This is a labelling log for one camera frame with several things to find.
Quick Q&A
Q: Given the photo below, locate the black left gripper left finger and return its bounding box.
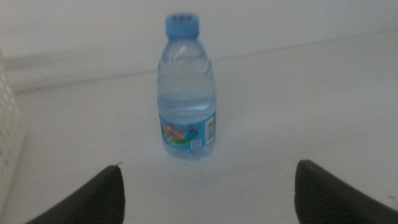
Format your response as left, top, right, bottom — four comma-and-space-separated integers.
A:
24, 163, 126, 224

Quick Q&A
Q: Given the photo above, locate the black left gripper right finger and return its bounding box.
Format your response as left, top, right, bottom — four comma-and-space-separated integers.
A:
294, 159, 398, 224

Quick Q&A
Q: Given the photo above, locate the clear water bottle blue cap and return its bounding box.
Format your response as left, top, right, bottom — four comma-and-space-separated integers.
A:
156, 12, 218, 162

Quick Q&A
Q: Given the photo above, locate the white perforated plastic basket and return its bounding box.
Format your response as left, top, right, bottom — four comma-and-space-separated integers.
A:
0, 48, 26, 215

